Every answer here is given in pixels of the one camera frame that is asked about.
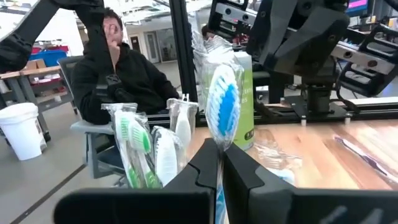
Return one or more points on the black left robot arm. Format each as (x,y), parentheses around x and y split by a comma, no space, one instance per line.
(317,90)

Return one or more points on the grey chair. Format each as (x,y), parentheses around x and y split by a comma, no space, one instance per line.
(93,127)

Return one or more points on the green wipes canister white lid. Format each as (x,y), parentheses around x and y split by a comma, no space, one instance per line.
(247,124)

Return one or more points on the person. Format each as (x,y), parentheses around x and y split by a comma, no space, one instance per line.
(207,32)
(140,81)

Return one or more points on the white plastic bucket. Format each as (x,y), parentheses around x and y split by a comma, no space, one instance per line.
(21,130)

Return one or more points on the blue toothbrush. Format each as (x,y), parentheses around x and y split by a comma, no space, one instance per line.
(183,127)
(225,109)

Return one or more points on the grey workbench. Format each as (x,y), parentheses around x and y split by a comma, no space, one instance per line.
(18,74)

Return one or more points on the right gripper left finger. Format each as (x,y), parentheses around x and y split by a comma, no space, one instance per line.
(140,208)

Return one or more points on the monitor with blue screen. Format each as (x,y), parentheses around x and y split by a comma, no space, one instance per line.
(357,4)

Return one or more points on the grey toothbrush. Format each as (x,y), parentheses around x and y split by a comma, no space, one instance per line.
(367,158)

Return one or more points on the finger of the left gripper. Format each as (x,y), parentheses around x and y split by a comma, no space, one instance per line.
(314,40)
(269,31)

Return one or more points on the cardboard box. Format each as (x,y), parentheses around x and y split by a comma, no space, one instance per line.
(34,64)

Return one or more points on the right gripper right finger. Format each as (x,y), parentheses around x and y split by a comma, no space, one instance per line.
(311,208)

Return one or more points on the blue storage bin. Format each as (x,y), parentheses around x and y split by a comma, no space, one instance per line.
(46,58)

